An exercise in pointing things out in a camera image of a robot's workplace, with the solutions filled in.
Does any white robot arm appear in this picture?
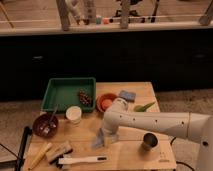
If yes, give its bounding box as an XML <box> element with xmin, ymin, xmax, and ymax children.
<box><xmin>101</xmin><ymin>98</ymin><xmax>213</xmax><ymax>171</ymax></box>

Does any white handled brush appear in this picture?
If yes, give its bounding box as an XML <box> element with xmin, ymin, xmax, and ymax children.
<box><xmin>58</xmin><ymin>156</ymin><xmax>107</xmax><ymax>165</ymax></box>

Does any green plastic tray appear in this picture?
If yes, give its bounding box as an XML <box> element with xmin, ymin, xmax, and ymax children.
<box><xmin>41</xmin><ymin>77</ymin><xmax>96</xmax><ymax>113</ymax></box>

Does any light blue towel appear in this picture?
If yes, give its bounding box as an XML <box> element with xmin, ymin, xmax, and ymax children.
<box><xmin>91</xmin><ymin>129</ymin><xmax>118</xmax><ymax>149</ymax></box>

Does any dark metal cup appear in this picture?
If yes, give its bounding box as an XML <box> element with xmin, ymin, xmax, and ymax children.
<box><xmin>142</xmin><ymin>133</ymin><xmax>158</xmax><ymax>151</ymax></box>

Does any black stand bar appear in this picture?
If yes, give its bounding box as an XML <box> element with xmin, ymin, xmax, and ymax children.
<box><xmin>0</xmin><ymin>126</ymin><xmax>32</xmax><ymax>171</ymax></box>

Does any black cable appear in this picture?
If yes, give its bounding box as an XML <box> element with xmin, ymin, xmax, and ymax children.
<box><xmin>170</xmin><ymin>135</ymin><xmax>198</xmax><ymax>171</ymax></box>

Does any dark brown bowl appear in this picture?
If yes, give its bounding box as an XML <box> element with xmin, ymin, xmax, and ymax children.
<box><xmin>32</xmin><ymin>114</ymin><xmax>58</xmax><ymax>138</ymax></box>

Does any metal spoon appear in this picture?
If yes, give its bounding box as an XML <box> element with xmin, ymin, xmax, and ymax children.
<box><xmin>42</xmin><ymin>104</ymin><xmax>59</xmax><ymax>135</ymax></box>

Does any white paper cup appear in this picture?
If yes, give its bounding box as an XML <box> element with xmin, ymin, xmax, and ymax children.
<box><xmin>65</xmin><ymin>106</ymin><xmax>82</xmax><ymax>124</ymax></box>

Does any pine cone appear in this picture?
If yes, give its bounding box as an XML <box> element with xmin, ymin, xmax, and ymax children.
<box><xmin>78</xmin><ymin>90</ymin><xmax>92</xmax><ymax>106</ymax></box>

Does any wooden table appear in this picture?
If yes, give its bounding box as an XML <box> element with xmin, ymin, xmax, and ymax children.
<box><xmin>22</xmin><ymin>81</ymin><xmax>178</xmax><ymax>171</ymax></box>

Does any orange fruit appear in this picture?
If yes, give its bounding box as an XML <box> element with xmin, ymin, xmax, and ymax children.
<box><xmin>101</xmin><ymin>99</ymin><xmax>112</xmax><ymax>111</ymax></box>

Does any blue sponge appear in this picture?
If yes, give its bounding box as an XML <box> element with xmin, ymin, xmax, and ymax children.
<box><xmin>119</xmin><ymin>90</ymin><xmax>136</xmax><ymax>102</ymax></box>

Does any orange bowl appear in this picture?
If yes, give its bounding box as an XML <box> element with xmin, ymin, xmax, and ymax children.
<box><xmin>96</xmin><ymin>93</ymin><xmax>117</xmax><ymax>113</ymax></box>

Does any wooden block brush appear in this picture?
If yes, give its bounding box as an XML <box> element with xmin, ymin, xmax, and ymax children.
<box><xmin>46</xmin><ymin>141</ymin><xmax>72</xmax><ymax>164</ymax></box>

